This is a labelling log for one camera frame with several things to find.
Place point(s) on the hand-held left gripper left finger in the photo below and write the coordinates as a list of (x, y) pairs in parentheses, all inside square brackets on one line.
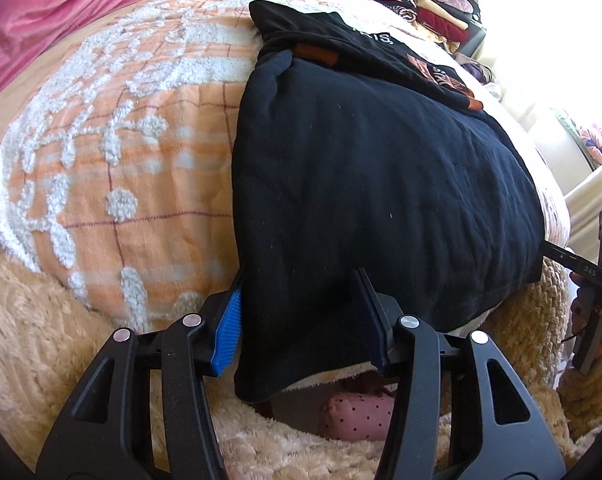
[(228, 330)]

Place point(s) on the white furniture piece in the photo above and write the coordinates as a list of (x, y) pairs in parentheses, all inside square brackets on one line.
[(586, 195)]

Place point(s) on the pile of folded clothes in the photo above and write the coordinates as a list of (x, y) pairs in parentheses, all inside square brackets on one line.
[(421, 5)]

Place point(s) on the green floral cloth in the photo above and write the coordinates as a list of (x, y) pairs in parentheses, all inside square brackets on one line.
[(593, 140)]

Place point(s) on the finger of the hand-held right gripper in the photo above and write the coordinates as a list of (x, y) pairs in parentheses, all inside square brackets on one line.
[(561, 255)]

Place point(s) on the black sweater with orange cuffs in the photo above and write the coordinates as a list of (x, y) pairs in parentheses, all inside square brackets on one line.
[(381, 185)]

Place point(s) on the orange plaid tufted blanket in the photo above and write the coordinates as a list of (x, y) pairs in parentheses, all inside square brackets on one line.
[(131, 160)]

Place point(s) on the pink polka-dot cloth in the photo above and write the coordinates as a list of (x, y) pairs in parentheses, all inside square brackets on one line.
[(356, 417)]

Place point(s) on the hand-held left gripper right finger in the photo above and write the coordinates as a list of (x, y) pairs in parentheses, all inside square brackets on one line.
[(373, 330)]

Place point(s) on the person's right forearm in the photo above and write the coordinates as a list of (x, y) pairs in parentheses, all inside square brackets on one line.
[(588, 400)]

